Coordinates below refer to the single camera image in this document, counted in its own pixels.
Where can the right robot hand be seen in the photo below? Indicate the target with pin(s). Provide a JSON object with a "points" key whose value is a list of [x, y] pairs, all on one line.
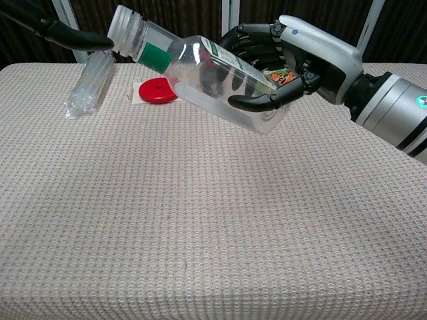
{"points": [[320, 53]]}

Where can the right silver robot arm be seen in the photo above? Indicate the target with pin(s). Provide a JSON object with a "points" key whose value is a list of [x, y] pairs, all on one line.
{"points": [[393, 106]]}

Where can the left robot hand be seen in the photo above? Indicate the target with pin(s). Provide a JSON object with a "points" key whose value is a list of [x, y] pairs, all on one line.
{"points": [[66, 35]]}

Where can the clear bag of plastic tubes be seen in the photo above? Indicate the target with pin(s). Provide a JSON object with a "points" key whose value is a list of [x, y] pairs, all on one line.
{"points": [[85, 90]]}

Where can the clear plastic bottle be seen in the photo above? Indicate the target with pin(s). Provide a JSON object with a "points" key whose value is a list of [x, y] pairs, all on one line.
{"points": [[193, 66]]}

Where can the green orange snack bag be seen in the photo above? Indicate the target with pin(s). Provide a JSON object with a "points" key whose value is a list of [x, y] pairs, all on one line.
{"points": [[283, 78]]}

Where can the beige woven tablecloth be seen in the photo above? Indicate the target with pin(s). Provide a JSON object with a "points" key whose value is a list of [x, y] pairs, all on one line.
{"points": [[200, 206]]}

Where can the white screen frame post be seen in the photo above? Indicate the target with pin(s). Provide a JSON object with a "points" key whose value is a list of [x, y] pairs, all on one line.
{"points": [[372, 23], [65, 13], [235, 13], [225, 16]]}

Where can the red round disc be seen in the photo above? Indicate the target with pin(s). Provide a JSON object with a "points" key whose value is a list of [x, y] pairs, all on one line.
{"points": [[156, 93], [134, 97]]}

